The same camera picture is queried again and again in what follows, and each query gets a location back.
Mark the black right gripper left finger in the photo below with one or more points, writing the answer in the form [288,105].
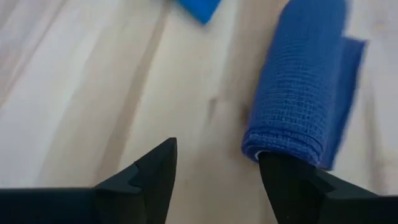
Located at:
[140,193]

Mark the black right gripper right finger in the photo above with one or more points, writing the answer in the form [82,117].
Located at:
[295,193]

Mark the dark blue elastic bandage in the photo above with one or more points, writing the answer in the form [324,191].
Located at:
[295,93]

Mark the bright blue elastic bandage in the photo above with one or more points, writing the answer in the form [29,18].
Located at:
[200,9]

